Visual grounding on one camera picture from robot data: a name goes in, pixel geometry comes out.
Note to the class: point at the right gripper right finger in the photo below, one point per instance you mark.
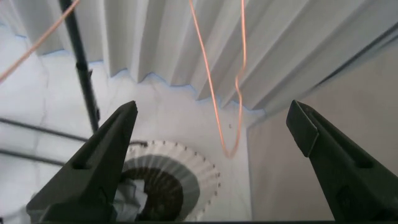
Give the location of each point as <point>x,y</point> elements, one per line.
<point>348,174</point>

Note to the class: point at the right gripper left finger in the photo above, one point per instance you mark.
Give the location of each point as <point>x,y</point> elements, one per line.
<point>93,174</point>

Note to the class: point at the white laundry basket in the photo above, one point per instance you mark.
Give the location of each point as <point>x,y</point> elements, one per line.
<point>192,168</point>

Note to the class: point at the black clothes rack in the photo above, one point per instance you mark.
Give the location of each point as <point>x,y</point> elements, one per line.
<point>81,67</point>

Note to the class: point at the pale grey garment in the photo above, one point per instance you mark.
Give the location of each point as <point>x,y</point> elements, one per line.
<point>130,199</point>

